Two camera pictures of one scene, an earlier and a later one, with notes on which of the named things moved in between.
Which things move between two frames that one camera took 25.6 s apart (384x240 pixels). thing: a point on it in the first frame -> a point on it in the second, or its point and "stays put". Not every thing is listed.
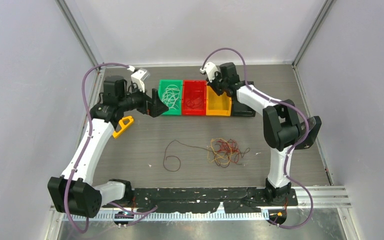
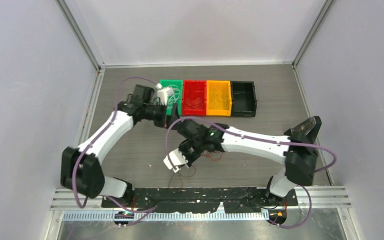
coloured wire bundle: [222, 151] -> [180, 173]
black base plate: [206, 200] stays put
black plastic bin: [240, 109] stays put
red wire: [193, 102] stays put
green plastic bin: [170, 93] stays put
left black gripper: [152, 106] -> [170, 119]
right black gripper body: [219, 84] -> [191, 150]
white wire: [171, 96] stays put
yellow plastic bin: [217, 105] stays put
